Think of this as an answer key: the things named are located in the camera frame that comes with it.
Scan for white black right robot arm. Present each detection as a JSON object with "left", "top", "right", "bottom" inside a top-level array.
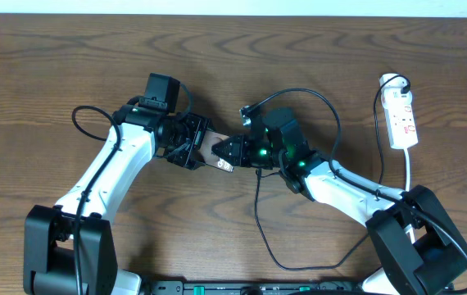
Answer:
[{"left": 211, "top": 108, "right": 467, "bottom": 295}]

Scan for black USB charging cable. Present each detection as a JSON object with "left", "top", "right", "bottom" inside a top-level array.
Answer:
[{"left": 253, "top": 74, "right": 412, "bottom": 272}]

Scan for white USB charger plug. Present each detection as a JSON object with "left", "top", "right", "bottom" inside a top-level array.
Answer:
[{"left": 379, "top": 73, "right": 411, "bottom": 94}]

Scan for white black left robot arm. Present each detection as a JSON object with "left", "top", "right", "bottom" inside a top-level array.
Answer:
[{"left": 23, "top": 104, "right": 210, "bottom": 295}]

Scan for white power strip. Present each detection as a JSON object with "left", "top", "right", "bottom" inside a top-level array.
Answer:
[{"left": 380, "top": 88, "right": 418, "bottom": 150}]

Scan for white power strip cord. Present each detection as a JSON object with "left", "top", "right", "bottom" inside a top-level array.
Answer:
[{"left": 403, "top": 147, "right": 417, "bottom": 243}]

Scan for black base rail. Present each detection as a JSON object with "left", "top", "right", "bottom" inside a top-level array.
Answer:
[{"left": 139, "top": 280, "right": 365, "bottom": 295}]

